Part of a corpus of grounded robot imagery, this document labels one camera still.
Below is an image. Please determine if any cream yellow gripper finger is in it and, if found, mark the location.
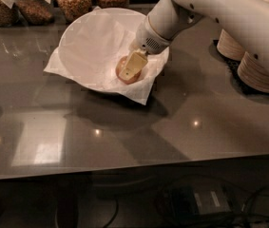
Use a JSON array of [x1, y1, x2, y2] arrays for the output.
[[118, 49, 148, 81]]

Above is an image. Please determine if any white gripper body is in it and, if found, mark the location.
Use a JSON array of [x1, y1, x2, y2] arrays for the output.
[[129, 16, 171, 55]]

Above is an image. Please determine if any golden brown apple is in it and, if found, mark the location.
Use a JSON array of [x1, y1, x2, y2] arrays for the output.
[[115, 56, 141, 85]]

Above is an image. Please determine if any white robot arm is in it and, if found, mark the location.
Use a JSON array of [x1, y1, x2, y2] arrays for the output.
[[130, 0, 269, 72]]

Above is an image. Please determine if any white bowl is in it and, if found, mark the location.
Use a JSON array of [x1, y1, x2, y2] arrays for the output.
[[58, 7, 170, 95]]

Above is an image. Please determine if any white paper napkin liner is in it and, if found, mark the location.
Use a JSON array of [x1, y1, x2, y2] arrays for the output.
[[44, 9, 164, 106]]

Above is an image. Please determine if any back stack of paper bowls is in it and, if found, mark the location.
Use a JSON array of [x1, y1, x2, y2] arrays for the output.
[[217, 29, 247, 61]]

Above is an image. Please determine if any stack of paper bowls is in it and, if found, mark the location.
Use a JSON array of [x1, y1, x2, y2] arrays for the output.
[[238, 52, 269, 93], [217, 29, 247, 61]]

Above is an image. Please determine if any black rubber mat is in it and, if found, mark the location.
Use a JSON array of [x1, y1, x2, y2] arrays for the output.
[[213, 40, 269, 95]]

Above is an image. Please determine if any glass jar of light cereal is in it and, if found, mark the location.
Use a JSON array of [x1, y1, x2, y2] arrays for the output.
[[56, 0, 92, 23]]

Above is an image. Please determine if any front stack of paper bowls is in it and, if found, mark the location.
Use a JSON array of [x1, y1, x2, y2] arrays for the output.
[[238, 52, 269, 93]]

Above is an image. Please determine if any glass jar of dark granola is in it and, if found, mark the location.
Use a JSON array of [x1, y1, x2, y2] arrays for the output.
[[14, 0, 54, 26]]

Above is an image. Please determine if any black power supply box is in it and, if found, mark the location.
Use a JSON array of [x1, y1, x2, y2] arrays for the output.
[[163, 184, 234, 223]]

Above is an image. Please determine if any black cable on floor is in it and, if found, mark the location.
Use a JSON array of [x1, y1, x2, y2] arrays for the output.
[[154, 174, 269, 228]]

